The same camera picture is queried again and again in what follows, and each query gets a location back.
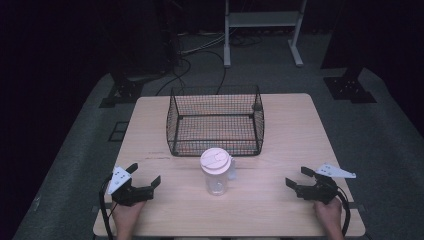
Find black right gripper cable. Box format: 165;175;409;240
335;185;352;237

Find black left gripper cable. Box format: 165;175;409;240
98;175;115;240

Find black stand base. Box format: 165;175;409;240
322;67;378;105
98;74;145;109

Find grey floor cables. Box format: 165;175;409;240
178;31;228;57

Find black wire mesh basket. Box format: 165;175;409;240
165;84;266;158

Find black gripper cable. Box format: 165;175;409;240
335;185;352;237
98;175;115;240

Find clear cup with pink lid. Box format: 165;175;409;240
199;147;238;197

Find person's left hand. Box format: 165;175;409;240
111;200;147;230

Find white metal table frame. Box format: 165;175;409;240
223;0;308;69

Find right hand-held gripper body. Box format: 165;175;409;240
295;162;357;205

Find person's right hand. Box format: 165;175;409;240
312;196;344;230

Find coiled black floor cable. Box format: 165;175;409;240
229;33;264;48

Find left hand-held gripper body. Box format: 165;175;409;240
106;165;156;207

